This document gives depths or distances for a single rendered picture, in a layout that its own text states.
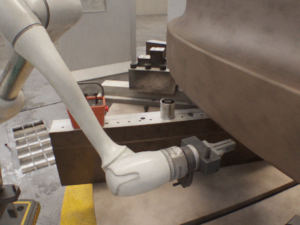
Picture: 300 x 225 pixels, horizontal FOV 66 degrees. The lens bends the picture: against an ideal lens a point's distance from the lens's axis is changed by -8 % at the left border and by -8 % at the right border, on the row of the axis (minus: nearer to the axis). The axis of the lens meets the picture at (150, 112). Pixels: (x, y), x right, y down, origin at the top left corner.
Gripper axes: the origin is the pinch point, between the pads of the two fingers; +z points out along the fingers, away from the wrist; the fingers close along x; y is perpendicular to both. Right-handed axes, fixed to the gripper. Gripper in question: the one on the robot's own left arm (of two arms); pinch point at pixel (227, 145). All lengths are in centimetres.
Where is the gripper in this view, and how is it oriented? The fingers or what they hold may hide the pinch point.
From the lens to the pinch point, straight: 81.0
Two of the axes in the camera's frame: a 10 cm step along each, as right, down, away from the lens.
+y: 0.0, -9.0, -4.5
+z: 9.0, -1.9, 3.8
